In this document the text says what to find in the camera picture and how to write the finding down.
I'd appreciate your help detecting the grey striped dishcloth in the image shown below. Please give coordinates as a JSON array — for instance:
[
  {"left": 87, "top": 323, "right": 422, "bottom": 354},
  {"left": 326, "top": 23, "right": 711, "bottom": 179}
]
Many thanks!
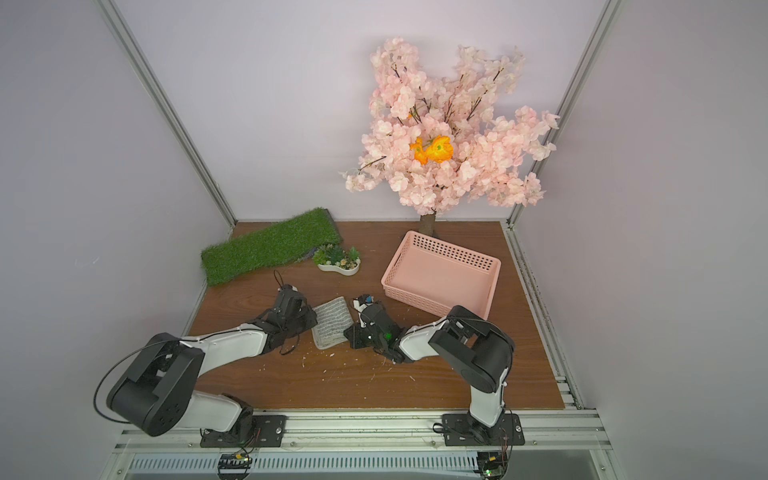
[{"left": 312, "top": 297, "right": 353, "bottom": 350}]

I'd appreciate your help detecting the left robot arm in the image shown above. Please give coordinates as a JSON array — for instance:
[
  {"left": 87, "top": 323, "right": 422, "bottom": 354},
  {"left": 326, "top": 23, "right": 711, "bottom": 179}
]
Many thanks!
[{"left": 93, "top": 284, "right": 317, "bottom": 446}]

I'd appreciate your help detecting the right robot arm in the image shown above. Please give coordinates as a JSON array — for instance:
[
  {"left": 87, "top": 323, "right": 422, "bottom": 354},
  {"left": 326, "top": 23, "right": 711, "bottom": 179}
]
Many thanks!
[{"left": 344, "top": 295, "right": 515, "bottom": 430}]

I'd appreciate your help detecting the green artificial grass mat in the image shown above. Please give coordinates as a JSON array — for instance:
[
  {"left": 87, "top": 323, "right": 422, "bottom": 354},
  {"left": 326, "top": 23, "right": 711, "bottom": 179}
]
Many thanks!
[{"left": 201, "top": 208, "right": 342, "bottom": 286}]

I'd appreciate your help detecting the white dish with succulents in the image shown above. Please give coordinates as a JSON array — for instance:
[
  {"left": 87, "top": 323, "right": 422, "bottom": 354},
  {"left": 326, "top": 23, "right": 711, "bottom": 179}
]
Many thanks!
[{"left": 312, "top": 244, "right": 361, "bottom": 276}]

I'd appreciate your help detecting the pink plastic basket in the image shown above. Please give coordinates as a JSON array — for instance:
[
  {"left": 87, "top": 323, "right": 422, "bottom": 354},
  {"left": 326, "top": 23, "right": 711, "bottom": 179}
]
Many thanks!
[{"left": 381, "top": 231, "right": 501, "bottom": 319}]

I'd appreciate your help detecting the left controller board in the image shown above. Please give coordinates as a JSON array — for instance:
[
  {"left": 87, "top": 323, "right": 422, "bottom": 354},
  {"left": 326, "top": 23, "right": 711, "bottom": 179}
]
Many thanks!
[{"left": 216, "top": 453, "right": 253, "bottom": 480}]

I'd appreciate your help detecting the controller board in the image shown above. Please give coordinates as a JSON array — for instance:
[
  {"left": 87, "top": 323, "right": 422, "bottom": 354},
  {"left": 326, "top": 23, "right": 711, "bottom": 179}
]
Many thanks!
[
  {"left": 216, "top": 453, "right": 253, "bottom": 480},
  {"left": 476, "top": 451, "right": 508, "bottom": 480}
]

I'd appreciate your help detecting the right controller board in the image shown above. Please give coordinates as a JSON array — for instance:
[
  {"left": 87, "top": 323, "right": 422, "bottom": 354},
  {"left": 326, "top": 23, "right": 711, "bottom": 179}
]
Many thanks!
[{"left": 476, "top": 451, "right": 508, "bottom": 480}]

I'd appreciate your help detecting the orange artificial flower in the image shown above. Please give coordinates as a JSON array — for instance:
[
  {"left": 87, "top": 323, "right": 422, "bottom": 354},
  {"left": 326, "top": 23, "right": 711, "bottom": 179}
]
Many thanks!
[{"left": 410, "top": 136, "right": 454, "bottom": 165}]

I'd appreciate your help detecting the pink cherry blossom tree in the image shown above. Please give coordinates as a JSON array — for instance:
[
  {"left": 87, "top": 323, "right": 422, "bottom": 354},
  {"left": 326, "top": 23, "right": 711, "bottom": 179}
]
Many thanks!
[{"left": 343, "top": 37, "right": 559, "bottom": 235}]

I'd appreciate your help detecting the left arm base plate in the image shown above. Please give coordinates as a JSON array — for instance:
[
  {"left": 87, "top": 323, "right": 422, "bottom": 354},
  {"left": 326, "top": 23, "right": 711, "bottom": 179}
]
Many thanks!
[{"left": 200, "top": 415, "right": 288, "bottom": 449}]

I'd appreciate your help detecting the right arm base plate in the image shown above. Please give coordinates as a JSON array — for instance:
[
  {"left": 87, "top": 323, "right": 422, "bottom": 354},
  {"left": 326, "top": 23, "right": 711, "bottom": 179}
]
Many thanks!
[{"left": 432, "top": 412, "right": 526, "bottom": 447}]

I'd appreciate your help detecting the aluminium mounting rail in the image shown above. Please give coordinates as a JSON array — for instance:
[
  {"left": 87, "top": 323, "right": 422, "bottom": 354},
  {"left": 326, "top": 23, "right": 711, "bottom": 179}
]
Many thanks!
[{"left": 114, "top": 409, "right": 612, "bottom": 453}]

